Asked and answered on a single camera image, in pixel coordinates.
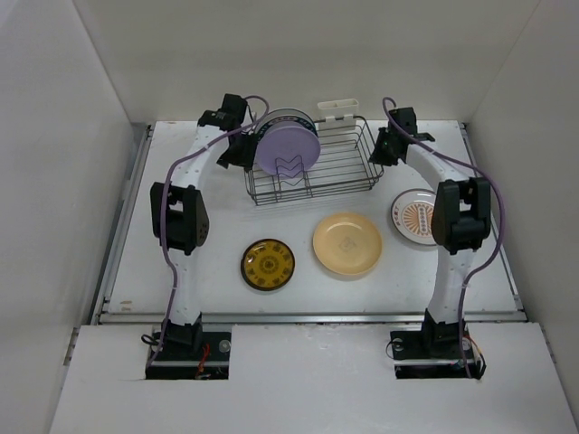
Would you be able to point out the teal rim lettered plate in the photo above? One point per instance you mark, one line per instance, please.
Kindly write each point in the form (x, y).
(287, 121)

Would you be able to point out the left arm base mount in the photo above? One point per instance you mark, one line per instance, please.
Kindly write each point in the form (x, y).
(207, 361)

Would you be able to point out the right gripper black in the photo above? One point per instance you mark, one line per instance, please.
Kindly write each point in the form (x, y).
(377, 155)

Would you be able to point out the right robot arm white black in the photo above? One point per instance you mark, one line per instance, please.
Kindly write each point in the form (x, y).
(460, 223)

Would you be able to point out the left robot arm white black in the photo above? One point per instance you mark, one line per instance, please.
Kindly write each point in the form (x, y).
(179, 216)

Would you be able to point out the white orange sunburst plate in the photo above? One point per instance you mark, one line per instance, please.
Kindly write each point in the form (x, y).
(411, 213)

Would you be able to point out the beige bear plate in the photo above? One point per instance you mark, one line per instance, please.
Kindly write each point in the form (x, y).
(347, 243)

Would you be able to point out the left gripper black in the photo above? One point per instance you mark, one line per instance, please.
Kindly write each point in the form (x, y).
(243, 158)

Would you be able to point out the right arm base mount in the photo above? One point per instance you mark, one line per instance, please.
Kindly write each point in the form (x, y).
(417, 359)

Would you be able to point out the white teal rim plate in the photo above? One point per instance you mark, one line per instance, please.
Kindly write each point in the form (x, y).
(287, 112)

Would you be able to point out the small yellow patterned plate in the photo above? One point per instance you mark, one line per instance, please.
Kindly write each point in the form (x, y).
(267, 265)

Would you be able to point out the purple plate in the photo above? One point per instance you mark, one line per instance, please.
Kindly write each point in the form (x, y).
(287, 152)

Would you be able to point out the grey wire dish rack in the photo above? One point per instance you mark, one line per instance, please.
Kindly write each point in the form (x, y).
(343, 167)

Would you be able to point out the aluminium front rail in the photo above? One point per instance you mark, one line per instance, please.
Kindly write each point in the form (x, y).
(278, 319)

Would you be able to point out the white cutlery holder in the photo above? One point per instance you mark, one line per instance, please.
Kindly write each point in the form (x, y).
(338, 110)

